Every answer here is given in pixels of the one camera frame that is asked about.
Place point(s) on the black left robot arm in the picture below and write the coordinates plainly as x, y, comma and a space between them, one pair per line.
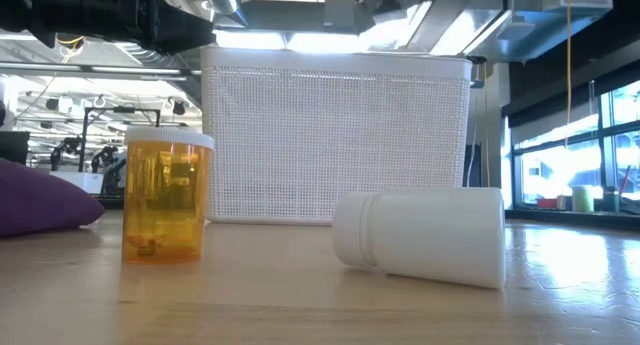
100, 10

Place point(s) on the white plastic bottle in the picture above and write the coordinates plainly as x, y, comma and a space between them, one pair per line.
425, 235

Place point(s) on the large orange pill bottle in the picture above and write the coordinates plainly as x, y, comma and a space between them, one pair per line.
165, 200

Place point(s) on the white perforated plastic basket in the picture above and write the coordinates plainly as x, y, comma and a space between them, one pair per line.
325, 135

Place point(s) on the white background box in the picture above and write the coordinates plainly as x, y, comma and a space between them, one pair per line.
75, 181

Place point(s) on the black monitor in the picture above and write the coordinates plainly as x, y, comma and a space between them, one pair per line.
14, 147

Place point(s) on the green cup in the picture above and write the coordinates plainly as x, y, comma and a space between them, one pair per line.
583, 200

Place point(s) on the red item on windowsill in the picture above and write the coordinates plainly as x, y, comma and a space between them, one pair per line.
547, 204

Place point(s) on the purple cloth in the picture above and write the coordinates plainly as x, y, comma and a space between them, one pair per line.
40, 200

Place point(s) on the black robot station frame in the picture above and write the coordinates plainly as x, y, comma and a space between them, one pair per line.
120, 109

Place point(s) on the dark cup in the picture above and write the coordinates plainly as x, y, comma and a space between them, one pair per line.
611, 200

